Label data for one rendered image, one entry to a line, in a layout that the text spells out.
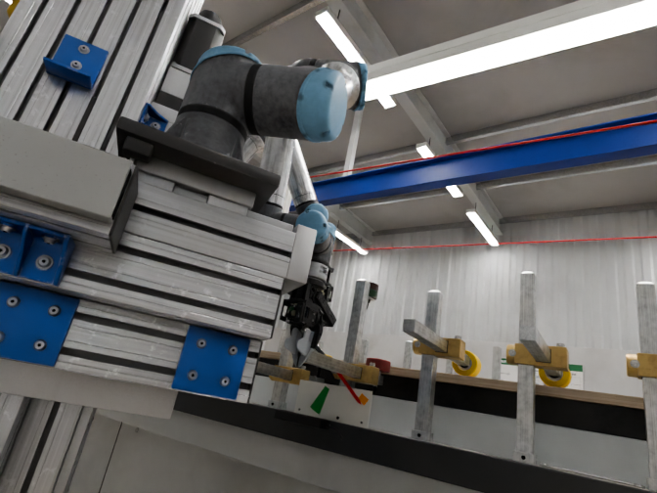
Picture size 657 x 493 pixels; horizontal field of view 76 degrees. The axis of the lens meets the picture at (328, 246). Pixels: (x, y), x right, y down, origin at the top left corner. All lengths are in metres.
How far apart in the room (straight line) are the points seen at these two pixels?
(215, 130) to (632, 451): 1.21
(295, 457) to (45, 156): 1.15
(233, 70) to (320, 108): 0.16
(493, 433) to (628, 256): 7.71
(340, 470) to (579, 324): 7.54
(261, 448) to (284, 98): 1.14
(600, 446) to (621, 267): 7.64
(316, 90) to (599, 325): 8.13
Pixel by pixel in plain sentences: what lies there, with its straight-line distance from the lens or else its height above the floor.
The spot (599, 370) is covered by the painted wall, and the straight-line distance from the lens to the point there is 8.47.
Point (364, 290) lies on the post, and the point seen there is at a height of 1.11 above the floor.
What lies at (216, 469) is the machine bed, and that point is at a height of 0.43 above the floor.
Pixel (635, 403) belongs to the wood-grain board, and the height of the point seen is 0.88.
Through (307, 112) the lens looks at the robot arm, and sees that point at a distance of 0.69.
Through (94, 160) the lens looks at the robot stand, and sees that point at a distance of 0.51.
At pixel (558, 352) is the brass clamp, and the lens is 1.18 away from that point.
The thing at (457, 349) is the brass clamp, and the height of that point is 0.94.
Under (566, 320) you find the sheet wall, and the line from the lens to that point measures 8.68.
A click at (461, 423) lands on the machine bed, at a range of 1.43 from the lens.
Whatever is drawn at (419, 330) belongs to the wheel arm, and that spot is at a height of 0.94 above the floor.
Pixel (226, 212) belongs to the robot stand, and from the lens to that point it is 0.63.
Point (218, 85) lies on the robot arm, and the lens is 0.74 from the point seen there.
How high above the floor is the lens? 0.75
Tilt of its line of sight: 20 degrees up
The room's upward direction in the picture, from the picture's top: 11 degrees clockwise
